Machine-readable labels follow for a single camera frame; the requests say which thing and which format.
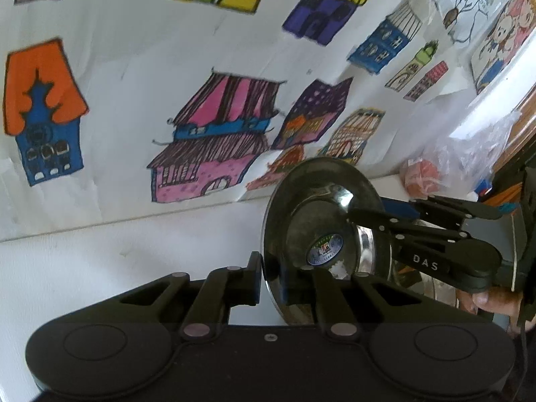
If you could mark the clear plastic bag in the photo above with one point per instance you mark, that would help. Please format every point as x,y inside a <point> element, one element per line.
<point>473,146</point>

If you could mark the house drawings wall poster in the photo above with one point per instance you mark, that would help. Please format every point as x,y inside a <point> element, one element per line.
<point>125,71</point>

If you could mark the brown wooden door frame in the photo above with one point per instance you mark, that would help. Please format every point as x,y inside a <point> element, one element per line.
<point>513,142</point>

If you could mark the person's right hand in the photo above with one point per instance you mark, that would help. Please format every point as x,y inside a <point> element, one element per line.
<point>490,301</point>

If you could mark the cartoon girl wall picture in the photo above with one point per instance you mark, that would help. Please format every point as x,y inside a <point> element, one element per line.
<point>502,37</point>

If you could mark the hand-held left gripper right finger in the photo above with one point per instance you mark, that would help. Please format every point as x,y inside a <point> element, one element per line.
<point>333,297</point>

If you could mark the white water bottle blue lid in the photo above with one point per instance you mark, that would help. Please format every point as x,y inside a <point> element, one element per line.
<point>483,190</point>

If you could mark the red food pack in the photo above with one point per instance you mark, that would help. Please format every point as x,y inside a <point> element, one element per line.
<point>418,176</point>

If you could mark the steel plate with sticker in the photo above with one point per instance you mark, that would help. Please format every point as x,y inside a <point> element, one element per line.
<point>310,201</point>

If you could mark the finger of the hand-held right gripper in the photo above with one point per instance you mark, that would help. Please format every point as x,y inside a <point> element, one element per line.
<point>400,208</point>
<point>418,243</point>

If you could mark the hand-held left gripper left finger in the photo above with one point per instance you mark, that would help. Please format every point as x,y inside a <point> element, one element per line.
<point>252,280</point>

